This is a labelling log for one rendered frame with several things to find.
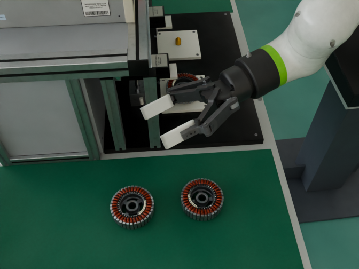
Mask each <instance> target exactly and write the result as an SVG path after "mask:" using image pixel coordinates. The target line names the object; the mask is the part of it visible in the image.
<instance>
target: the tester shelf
mask: <svg viewBox="0 0 359 269"><path fill-rule="evenodd" d="M148 75H149V53H148V40H147V16H146V0H135V23H133V22H131V23H126V22H115V23H93V24H81V25H59V26H37V27H14V28H0V83H14V82H34V81H54V80H73V79H84V78H103V77H123V76H148Z"/></svg>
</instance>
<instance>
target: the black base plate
mask: <svg viewBox="0 0 359 269"><path fill-rule="evenodd" d="M165 16H171V22H172V29H158V32H160V31H182V30H197V34H198V40H199V46H200V53H201V59H193V60H173V61H169V63H170V64H176V67H177V73H182V74H183V73H185V74H186V73H189V74H193V75H195V76H196V75H204V76H205V77H207V76H209V77H210V80H211V82H215V81H217V80H218V79H219V77H220V73H221V72H222V71H224V70H226V69H228V68H230V67H232V66H234V64H235V61H236V60H237V59H238V58H240V57H242V56H241V52H240V48H239V44H238V40H237V36H236V32H235V29H234V26H233V22H232V18H231V14H230V11H224V12H201V13H179V14H165ZM154 36H155V28H150V37H151V54H158V47H157V38H155V37H154ZM115 84H116V90H117V94H118V100H119V105H120V111H121V117H122V123H123V128H124V134H125V138H126V150H122V148H120V150H119V151H116V150H115V146H114V141H113V136H112V132H111V127H110V122H109V119H108V114H107V110H106V111H105V131H104V153H105V154H114V153H130V152H147V151H164V150H172V149H189V148H206V147H222V146H239V145H256V144H263V141H264V138H263V134H262V130H261V127H260V122H259V119H258V116H257V112H256V108H255V105H254V100H253V99H252V98H248V99H246V100H245V101H243V102H241V103H239V105H240V109H239V110H237V111H236V112H234V113H232V114H231V115H230V116H229V117H228V118H227V119H226V120H225V121H224V122H223V123H222V124H221V125H220V127H219V128H218V129H217V130H216V131H215V132H214V133H213V134H212V135H211V136H209V137H206V136H205V134H199V133H198V134H196V135H195V136H193V137H191V138H189V139H187V140H184V141H182V142H180V143H178V144H177V145H175V146H173V147H171V148H169V149H165V147H164V145H163V143H162V140H161V139H160V146H161V147H160V148H157V146H154V148H150V139H149V129H148V122H147V120H145V119H144V116H143V114H142V112H141V110H140V108H141V107H143V106H131V103H130V95H129V81H115ZM200 114H201V112H185V113H167V114H162V112H161V113H159V129H160V136H161V135H163V134H165V133H167V132H169V131H171V130H173V129H175V128H177V127H178V126H180V125H182V124H184V123H186V122H188V121H190V120H193V119H195V118H198V117H199V115H200Z"/></svg>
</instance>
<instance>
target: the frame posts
mask: <svg viewBox="0 0 359 269"><path fill-rule="evenodd" d="M149 6H152V0H149ZM143 80H144V91H145V101H146V105H147V104H149V103H151V102H153V101H155V100H157V99H158V96H157V80H156V69H155V67H154V68H149V75H148V76H143ZM100 83H101V86H102V91H103V96H104V100H105V105H106V110H107V114H108V119H109V122H110V127H111V132H112V136H113V141H114V146H115V150H116V151H119V150H120V148H122V150H126V138H125V134H124V128H123V123H122V117H121V111H120V105H119V100H118V94H117V90H116V84H115V80H114V77H103V78H100ZM147 122H148V129H149V139H150V148H154V146H157V148H160V147H161V146H160V129H159V114H158V115H156V116H154V117H152V118H150V119H148V120H147Z"/></svg>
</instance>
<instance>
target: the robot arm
mask: <svg viewBox="0 0 359 269"><path fill-rule="evenodd" d="M358 25H359V0H302V1H301V2H300V4H299V5H298V7H297V9H296V11H295V14H294V16H293V19H292V21H291V23H290V24H289V26H288V27H287V28H286V29H285V31H284V32H283V33H282V34H281V35H280V36H278V37H277V38H276V39H274V40H273V41H271V42H270V43H268V44H266V45H264V46H262V47H260V48H258V49H256V50H254V51H252V52H249V51H248V52H247V54H246V55H244V56H242V57H240V58H238V59H237V60H236V61H235V64H234V66H232V67H230V68H228V69H226V70H224V71H222V72H221V73H220V77H219V79H218V80H217V81H215V82H211V80H210V77H209V76H207V77H204V78H202V79H200V80H197V81H193V82H189V83H185V84H181V85H177V86H173V87H171V88H168V89H167V91H168V93H167V95H165V96H163V97H161V98H159V99H157V100H155V101H153V102H151V103H149V104H147V105H145V106H143V107H141V108H140V110H141V112H142V114H143V116H144V119H145V120H148V119H150V118H152V117H154V116H156V115H158V114H159V113H161V112H163V111H165V110H167V109H169V108H171V107H173V106H174V104H175V103H180V102H189V101H199V102H204V103H206V104H207V105H206V107H205V108H204V110H203V111H202V112H201V114H200V115H199V117H198V118H195V119H193V120H190V121H188V122H186V123H184V124H182V125H180V126H178V127H177V128H175V129H173V130H171V131H169V132H167V133H165V134H163V135H161V136H160V138H161V140H162V143H163V145H164V147H165V149H169V148H171V147H173V146H175V145H177V144H178V143H180V142H182V141H184V140H187V139H189V138H191V137H193V136H195V135H196V134H198V133H199V134H205V136H206V137H209V136H211V135H212V134H213V133H214V132H215V131H216V130H217V129H218V128H219V127H220V125H221V124H222V123H223V122H224V121H225V120H226V119H227V118H228V117H229V116H230V115H231V114H232V113H234V112H236V111H237V110H239V109H240V105H239V103H241V102H243V101H245V100H246V99H248V98H252V99H258V101H262V96H264V95H266V94H267V93H269V92H270V91H272V90H274V89H276V88H278V87H280V86H282V85H284V84H286V83H288V82H290V81H293V80H296V79H299V78H302V77H306V76H310V75H312V74H314V73H316V72H317V71H318V70H320V69H321V68H322V66H323V65H324V63H325V62H326V60H327V59H328V57H329V56H330V55H331V53H332V52H333V51H334V50H335V49H336V48H338V47H339V46H340V45H341V44H343V43H344V42H345V41H346V40H348V39H349V38H350V36H351V35H352V33H353V32H354V30H355V29H356V28H357V26H358ZM209 126H210V128H209Z"/></svg>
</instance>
